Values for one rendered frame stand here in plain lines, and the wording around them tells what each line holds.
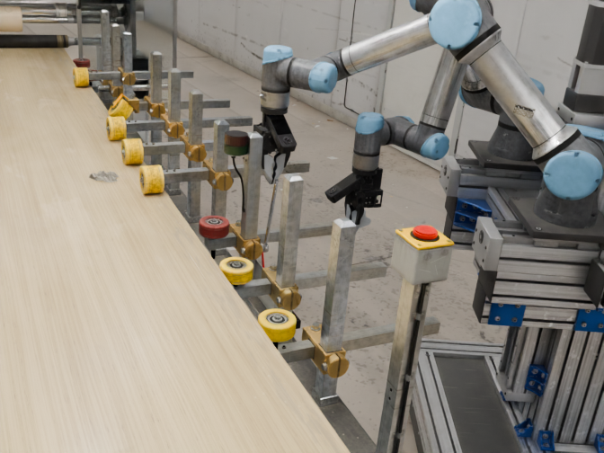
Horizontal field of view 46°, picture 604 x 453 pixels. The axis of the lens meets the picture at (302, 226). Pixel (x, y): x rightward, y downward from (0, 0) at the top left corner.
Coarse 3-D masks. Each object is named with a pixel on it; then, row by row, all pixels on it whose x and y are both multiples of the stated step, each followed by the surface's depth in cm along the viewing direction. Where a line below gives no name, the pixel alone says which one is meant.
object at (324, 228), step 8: (312, 224) 206; (320, 224) 207; (328, 224) 207; (264, 232) 198; (272, 232) 199; (304, 232) 203; (312, 232) 204; (320, 232) 206; (328, 232) 207; (208, 240) 191; (216, 240) 192; (224, 240) 193; (232, 240) 194; (272, 240) 200; (208, 248) 192; (216, 248) 193
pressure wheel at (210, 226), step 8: (208, 216) 194; (216, 216) 194; (200, 224) 189; (208, 224) 189; (216, 224) 190; (224, 224) 190; (200, 232) 190; (208, 232) 188; (216, 232) 188; (224, 232) 190
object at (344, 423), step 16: (144, 160) 290; (176, 192) 259; (192, 224) 238; (224, 256) 218; (256, 304) 194; (256, 320) 187; (304, 368) 169; (304, 384) 164; (320, 400) 156; (336, 400) 158; (336, 416) 154; (352, 416) 155; (336, 432) 149; (352, 432) 150; (352, 448) 146; (368, 448) 146
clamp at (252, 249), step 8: (232, 224) 199; (232, 232) 197; (240, 232) 195; (240, 240) 192; (248, 240) 191; (256, 240) 192; (240, 248) 193; (248, 248) 189; (256, 248) 190; (248, 256) 190; (256, 256) 191
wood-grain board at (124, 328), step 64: (0, 64) 334; (64, 64) 345; (0, 128) 250; (64, 128) 255; (0, 192) 198; (64, 192) 202; (128, 192) 206; (0, 256) 165; (64, 256) 168; (128, 256) 170; (192, 256) 173; (0, 320) 141; (64, 320) 143; (128, 320) 145; (192, 320) 147; (0, 384) 124; (64, 384) 125; (128, 384) 127; (192, 384) 128; (256, 384) 130; (0, 448) 110; (64, 448) 111; (128, 448) 112; (192, 448) 113; (256, 448) 114; (320, 448) 116
